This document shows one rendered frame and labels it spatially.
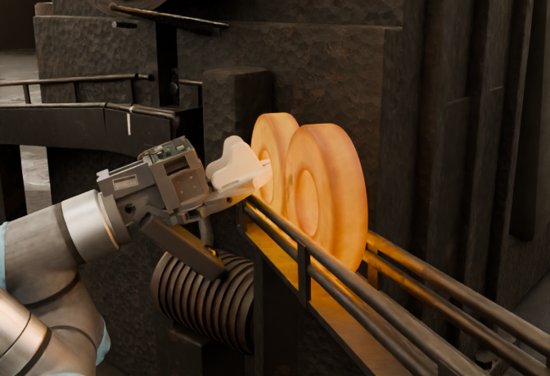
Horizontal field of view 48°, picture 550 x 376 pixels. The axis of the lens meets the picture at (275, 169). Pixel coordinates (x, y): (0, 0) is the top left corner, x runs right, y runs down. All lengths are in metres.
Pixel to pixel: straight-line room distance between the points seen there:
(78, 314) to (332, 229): 0.32
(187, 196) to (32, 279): 0.19
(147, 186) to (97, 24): 0.76
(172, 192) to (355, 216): 0.24
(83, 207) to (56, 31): 0.89
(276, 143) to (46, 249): 0.27
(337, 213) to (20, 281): 0.36
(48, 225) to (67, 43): 0.86
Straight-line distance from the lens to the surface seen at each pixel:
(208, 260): 0.74
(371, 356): 0.48
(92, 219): 0.70
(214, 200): 0.70
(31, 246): 0.71
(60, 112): 1.39
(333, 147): 0.56
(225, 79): 1.00
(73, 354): 0.66
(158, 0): 1.11
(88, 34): 1.45
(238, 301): 0.88
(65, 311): 0.73
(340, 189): 0.54
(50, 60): 1.59
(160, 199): 0.72
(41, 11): 4.14
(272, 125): 0.71
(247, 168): 0.72
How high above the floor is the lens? 0.92
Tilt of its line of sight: 16 degrees down
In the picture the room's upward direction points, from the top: straight up
